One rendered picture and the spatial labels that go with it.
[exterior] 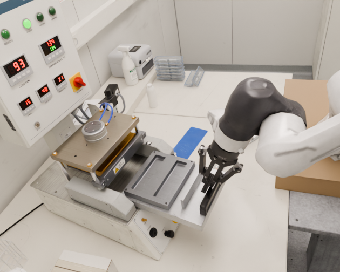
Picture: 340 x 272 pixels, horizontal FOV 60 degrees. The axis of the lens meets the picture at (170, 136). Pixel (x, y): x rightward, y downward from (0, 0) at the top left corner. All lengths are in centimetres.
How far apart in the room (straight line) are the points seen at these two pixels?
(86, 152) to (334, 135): 71
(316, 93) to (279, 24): 210
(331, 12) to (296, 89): 165
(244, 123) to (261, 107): 5
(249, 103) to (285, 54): 283
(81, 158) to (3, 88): 29
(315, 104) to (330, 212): 40
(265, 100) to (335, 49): 239
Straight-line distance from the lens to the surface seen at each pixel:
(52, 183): 122
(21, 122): 100
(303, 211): 122
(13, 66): 96
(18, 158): 155
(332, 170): 122
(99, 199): 99
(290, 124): 63
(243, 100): 62
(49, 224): 135
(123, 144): 105
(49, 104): 106
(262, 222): 117
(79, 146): 103
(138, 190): 99
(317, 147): 59
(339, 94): 88
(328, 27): 290
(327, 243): 164
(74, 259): 110
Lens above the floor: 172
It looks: 39 degrees down
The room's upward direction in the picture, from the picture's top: 11 degrees counter-clockwise
